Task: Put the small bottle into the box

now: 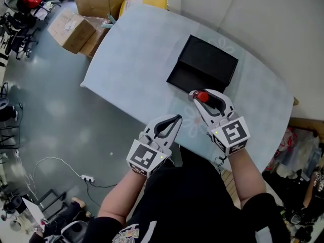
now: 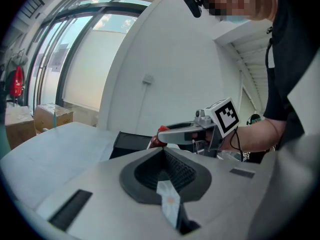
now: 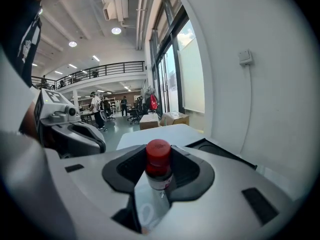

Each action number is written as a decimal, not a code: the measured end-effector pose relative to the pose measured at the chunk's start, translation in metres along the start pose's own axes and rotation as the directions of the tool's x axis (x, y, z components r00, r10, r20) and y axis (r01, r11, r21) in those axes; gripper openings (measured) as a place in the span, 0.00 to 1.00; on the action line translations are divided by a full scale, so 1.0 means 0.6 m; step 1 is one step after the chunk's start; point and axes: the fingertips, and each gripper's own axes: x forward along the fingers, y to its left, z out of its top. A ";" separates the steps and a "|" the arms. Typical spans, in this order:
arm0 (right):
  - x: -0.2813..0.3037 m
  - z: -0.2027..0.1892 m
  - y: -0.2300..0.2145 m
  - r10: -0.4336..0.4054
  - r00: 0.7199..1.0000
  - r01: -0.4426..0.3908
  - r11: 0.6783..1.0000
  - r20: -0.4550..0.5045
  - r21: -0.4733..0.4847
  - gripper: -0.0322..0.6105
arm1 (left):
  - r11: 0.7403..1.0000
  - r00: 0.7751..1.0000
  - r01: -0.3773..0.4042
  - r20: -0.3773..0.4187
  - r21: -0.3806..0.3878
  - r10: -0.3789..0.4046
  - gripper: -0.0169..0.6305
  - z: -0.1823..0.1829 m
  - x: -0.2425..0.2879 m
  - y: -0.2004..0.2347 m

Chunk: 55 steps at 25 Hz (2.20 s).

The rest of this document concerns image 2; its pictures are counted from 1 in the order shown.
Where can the black head-mounted camera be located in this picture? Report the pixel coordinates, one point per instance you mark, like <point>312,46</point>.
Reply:
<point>193,1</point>

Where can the small red-capped bottle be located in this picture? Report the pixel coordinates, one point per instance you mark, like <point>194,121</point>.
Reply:
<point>155,142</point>

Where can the person's head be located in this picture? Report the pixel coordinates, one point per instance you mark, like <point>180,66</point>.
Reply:
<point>225,1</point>

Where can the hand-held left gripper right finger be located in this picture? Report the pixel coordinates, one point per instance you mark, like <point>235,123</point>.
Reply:
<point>225,196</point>

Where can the taped brown cardboard box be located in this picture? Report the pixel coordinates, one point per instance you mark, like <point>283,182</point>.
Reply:
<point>20,126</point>

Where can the light blue face mask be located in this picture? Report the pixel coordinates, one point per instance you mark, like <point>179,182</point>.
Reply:
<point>237,19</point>

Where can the person's right forearm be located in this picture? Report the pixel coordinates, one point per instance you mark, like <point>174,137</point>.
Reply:
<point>257,134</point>

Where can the white wall socket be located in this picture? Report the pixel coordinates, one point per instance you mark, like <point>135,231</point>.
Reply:
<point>147,79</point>

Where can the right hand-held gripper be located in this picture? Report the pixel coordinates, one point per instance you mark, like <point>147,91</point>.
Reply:
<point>225,116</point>

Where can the red bag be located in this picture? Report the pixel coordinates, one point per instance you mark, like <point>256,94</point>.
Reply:
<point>17,81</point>

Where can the black framed glass door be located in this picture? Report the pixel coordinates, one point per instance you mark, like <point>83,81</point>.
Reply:
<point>82,66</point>

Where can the black box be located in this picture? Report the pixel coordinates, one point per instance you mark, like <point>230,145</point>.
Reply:
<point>130,144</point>

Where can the person's black t-shirt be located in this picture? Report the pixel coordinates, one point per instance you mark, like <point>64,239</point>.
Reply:
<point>287,59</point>

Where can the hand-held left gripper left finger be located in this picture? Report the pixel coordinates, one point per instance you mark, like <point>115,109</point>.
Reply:
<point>100,196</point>

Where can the large brown cardboard box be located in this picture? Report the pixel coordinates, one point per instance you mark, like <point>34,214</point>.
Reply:
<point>53,116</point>

